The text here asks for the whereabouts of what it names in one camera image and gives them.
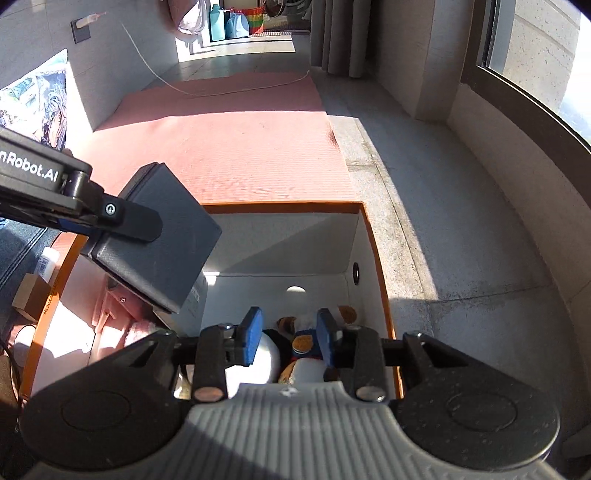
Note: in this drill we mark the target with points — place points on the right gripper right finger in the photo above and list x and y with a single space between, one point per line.
331 323

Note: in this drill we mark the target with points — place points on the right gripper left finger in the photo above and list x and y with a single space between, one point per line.
242 343

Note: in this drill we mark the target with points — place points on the white plush dog toy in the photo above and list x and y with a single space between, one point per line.
270 360

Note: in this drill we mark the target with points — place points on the donald duck plush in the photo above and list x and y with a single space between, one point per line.
304 357

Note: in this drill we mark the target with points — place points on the black box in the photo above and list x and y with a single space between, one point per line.
163 270

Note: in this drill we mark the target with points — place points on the brown cardboard box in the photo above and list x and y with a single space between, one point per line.
31 296

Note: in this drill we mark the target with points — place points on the pink notebook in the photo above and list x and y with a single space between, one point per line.
115 317

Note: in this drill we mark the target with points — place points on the blue jeans leg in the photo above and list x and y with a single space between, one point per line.
21 247

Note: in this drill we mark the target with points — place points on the anime print pillow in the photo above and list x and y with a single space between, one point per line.
35 105

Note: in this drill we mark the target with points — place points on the white tube bottle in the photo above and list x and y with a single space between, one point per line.
47 264

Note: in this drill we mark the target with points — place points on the orange storage box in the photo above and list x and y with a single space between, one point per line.
287 258

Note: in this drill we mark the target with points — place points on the pink floor mat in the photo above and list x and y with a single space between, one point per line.
245 138

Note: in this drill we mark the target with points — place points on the pink bedding pile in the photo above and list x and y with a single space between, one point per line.
185 18

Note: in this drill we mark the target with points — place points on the blue detergent bottle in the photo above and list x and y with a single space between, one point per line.
227 24

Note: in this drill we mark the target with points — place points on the rainbow striped bag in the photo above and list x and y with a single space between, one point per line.
255 18

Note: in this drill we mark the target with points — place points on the grey curtain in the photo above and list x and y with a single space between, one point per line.
344 37

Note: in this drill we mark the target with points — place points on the wall socket with charger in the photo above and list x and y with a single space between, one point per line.
80 28

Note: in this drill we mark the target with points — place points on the dark window frame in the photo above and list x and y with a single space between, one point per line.
531 61

